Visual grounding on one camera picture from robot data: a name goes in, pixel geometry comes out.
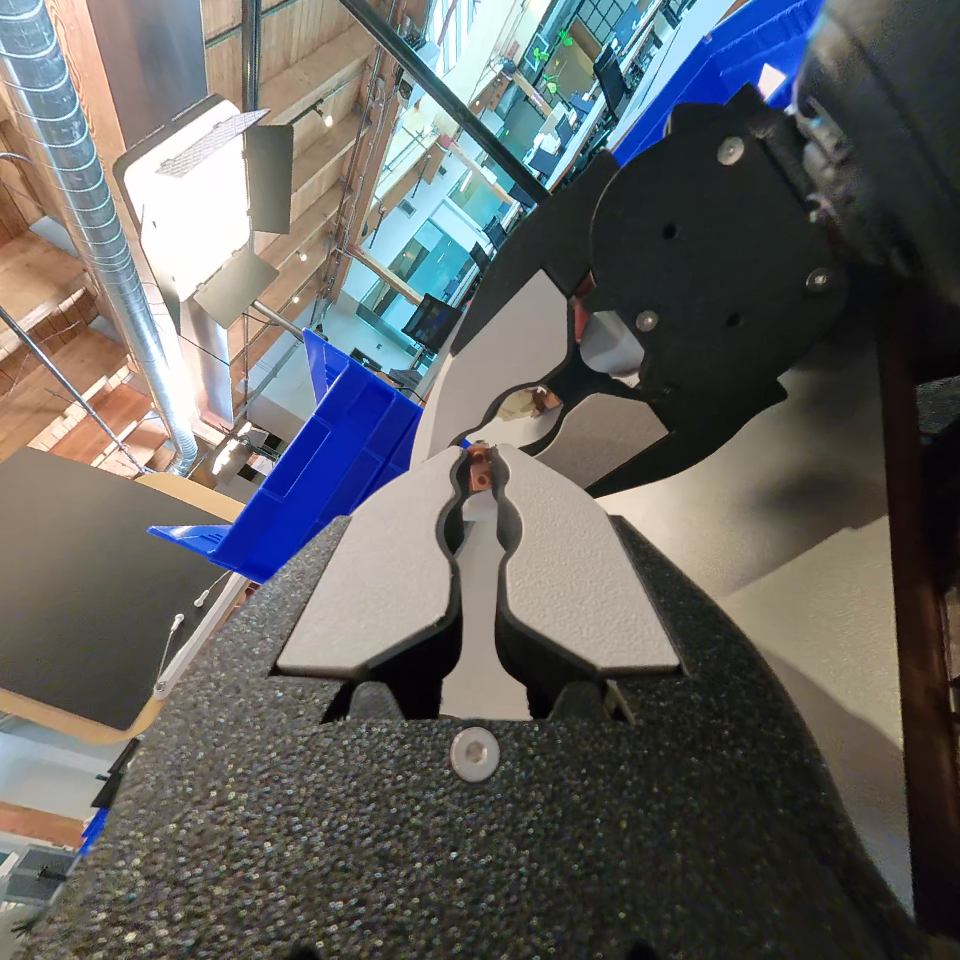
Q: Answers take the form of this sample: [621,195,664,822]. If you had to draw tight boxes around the grey desk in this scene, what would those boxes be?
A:
[420,0,960,960]

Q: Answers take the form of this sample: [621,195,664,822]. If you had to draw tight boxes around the studio light panel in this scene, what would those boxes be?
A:
[113,93,297,331]

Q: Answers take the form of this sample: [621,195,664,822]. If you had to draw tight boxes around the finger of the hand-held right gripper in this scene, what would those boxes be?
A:
[533,383,676,490]
[408,270,580,466]

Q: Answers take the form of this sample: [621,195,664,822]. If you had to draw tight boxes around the small blue storage bin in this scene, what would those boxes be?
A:
[608,0,826,166]

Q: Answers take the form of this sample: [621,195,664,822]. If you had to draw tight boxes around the black board with wooden edge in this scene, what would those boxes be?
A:
[0,446,250,747]

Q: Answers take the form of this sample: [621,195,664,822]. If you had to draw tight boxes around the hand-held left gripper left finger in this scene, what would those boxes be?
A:
[278,446,478,679]

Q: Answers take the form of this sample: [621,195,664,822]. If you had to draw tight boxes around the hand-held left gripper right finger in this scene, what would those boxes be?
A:
[477,441,684,676]

